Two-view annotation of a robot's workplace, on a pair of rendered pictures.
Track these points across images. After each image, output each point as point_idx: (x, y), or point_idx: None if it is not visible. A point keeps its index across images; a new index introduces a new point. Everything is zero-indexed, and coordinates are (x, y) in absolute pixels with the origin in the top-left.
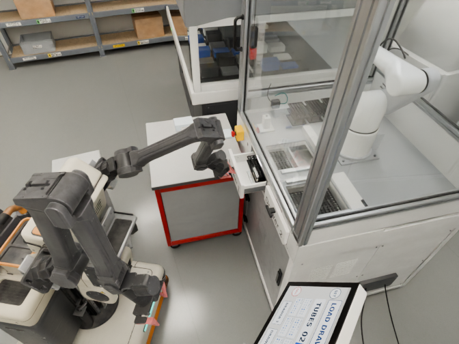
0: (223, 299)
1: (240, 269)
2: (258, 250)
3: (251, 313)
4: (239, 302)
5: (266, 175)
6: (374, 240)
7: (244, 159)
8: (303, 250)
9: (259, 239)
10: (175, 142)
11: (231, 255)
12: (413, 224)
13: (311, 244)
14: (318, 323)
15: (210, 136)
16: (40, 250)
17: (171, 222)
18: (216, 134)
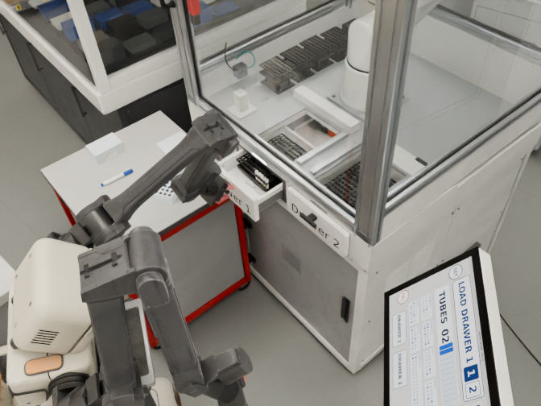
0: (270, 384)
1: (274, 333)
2: (291, 292)
3: (318, 383)
4: (294, 376)
5: (282, 174)
6: (450, 204)
7: (233, 165)
8: (377, 250)
9: (290, 275)
10: (175, 163)
11: (251, 319)
12: (485, 164)
13: (385, 238)
14: (455, 312)
15: (223, 137)
16: (54, 391)
17: None
18: (228, 133)
